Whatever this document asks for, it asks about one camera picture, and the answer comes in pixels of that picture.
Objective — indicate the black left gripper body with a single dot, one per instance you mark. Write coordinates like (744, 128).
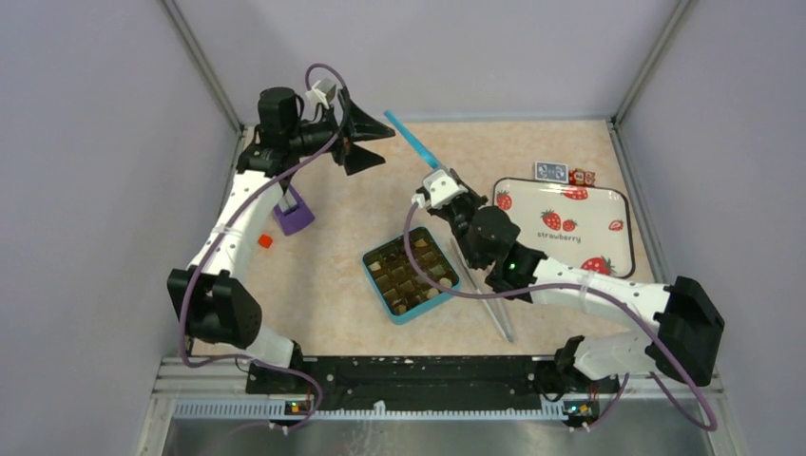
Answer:
(302, 135)

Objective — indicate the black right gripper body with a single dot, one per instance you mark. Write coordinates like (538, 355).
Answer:
(460, 218)

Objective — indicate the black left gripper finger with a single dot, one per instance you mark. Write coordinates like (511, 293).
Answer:
(357, 125)
(357, 159)

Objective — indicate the teal box lid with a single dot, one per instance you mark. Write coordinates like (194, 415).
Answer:
(423, 152)

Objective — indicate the metal tongs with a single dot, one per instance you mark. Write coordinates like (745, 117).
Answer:
(495, 307)

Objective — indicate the teal chocolate box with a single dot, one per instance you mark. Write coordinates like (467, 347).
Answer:
(403, 293)

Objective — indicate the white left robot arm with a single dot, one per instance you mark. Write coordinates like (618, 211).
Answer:
(209, 297)

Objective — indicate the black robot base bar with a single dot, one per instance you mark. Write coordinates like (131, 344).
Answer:
(427, 383)

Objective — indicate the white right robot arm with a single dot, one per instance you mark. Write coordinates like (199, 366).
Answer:
(671, 329)

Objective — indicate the purple box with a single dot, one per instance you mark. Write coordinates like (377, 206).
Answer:
(292, 213)

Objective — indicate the blue playing card deck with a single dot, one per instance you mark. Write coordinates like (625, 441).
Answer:
(551, 172)

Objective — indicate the strawberry print tray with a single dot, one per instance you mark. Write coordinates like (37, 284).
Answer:
(579, 226)

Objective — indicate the small orange cube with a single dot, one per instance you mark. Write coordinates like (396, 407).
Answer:
(265, 241)

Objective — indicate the red dice block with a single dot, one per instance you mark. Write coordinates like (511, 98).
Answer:
(581, 177)

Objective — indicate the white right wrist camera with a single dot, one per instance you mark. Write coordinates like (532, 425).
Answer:
(440, 187)

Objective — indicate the metal frame rail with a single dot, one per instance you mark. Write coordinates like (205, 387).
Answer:
(206, 411)

